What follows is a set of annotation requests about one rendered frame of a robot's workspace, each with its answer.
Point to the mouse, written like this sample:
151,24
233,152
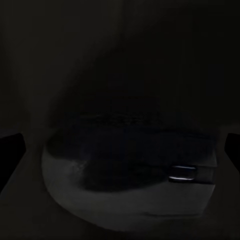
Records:
129,173

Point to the desk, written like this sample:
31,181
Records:
163,59

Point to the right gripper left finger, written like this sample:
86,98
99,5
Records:
12,149

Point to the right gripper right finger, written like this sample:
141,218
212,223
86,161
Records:
232,149

